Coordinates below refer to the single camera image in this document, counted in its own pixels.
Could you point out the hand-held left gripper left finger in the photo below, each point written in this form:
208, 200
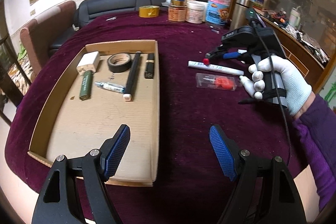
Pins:
116, 153

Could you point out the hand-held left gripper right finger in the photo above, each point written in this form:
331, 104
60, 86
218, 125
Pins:
223, 153

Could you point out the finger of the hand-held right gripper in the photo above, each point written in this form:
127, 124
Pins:
229, 56
219, 50

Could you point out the white cylindrical pen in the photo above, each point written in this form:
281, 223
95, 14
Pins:
223, 68

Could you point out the clear plastic box red item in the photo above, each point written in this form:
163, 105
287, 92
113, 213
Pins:
210, 81

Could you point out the cardboard tray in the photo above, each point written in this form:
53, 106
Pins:
92, 121

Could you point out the black gold lipstick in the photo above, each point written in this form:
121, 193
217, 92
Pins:
149, 66

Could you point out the green marker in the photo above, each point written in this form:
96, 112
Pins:
86, 85

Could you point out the black marker beige cap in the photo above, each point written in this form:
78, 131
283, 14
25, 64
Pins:
132, 74

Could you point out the person's right forearm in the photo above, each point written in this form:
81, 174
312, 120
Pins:
317, 140

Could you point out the person's right hand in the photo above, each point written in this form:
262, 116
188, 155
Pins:
294, 85

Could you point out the small clear blue tube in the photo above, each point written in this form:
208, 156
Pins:
214, 30

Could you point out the metal thermos flask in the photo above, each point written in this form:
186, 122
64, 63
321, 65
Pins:
240, 14

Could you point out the clear jar blue label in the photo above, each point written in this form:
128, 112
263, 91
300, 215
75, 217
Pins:
216, 14

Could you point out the white plastic jar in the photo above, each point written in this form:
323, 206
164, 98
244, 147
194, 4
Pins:
195, 12

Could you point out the orange label jar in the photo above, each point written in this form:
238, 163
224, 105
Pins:
177, 14

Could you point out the white green tumbler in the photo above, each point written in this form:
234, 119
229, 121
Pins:
294, 18

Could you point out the wooden counter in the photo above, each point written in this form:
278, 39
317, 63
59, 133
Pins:
302, 58

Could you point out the yellow tape roll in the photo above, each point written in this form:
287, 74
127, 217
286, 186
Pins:
148, 12

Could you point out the black tape roll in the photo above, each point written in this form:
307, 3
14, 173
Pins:
118, 69

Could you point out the small metal clip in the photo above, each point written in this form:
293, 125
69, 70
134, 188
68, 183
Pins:
111, 18

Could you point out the black leather sofa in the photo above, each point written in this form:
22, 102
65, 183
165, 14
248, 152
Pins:
110, 3

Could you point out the dark wooden chair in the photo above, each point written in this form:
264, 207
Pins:
9, 85

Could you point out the small white sofa item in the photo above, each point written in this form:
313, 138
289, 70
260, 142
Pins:
75, 28

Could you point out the green cloth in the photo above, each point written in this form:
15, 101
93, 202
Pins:
22, 53

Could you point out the brown upholstered chair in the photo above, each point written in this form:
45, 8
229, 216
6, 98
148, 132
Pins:
39, 37

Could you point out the bamboo wall sticker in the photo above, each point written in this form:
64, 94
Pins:
331, 92

